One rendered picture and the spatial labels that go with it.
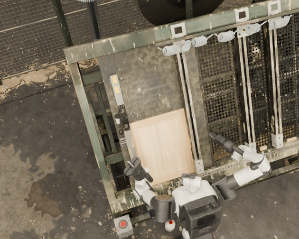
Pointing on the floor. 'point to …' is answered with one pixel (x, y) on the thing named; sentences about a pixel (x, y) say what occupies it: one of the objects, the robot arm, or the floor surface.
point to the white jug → (170, 225)
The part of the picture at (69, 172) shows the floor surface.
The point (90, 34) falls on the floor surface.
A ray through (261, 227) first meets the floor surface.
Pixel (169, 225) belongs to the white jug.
